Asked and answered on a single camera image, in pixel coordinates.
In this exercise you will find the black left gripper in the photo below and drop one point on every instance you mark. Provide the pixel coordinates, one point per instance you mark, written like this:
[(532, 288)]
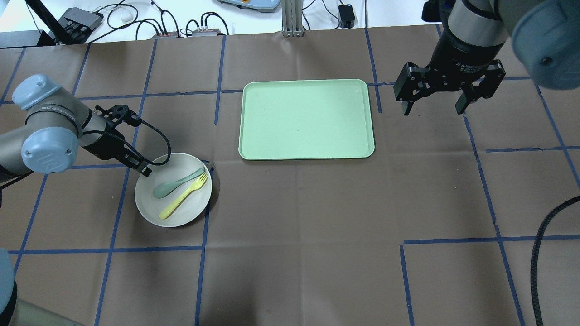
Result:
[(105, 145)]

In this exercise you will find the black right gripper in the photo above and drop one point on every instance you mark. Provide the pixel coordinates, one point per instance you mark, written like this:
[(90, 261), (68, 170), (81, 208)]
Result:
[(462, 56)]

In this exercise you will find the white round plate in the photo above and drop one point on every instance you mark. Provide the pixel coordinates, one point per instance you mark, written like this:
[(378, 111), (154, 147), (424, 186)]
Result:
[(178, 166)]

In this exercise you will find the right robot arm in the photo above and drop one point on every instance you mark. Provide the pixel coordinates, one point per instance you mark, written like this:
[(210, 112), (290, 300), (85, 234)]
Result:
[(544, 35)]

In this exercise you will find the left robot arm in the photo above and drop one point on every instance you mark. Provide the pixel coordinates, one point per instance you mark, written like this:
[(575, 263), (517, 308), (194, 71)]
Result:
[(56, 126)]

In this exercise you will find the yellow plastic fork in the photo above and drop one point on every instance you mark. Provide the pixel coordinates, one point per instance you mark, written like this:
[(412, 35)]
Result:
[(173, 206)]

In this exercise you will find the teal plastic spoon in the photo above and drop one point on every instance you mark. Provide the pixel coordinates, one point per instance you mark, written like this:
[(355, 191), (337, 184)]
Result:
[(163, 189)]

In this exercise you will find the light green tray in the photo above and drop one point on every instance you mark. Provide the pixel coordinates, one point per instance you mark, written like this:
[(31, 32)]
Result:
[(307, 119)]

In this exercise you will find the black power adapter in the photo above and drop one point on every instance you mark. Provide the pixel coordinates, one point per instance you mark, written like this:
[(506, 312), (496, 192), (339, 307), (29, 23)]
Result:
[(347, 17)]

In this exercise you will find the grey adapter box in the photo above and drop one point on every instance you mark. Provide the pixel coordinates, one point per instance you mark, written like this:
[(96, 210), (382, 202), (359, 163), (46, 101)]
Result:
[(167, 35), (206, 32)]

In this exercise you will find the black usb hub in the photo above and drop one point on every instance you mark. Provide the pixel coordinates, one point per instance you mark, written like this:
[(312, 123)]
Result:
[(75, 19)]

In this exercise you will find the teach pendant tablet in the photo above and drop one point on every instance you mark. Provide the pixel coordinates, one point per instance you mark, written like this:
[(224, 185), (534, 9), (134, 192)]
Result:
[(263, 6)]

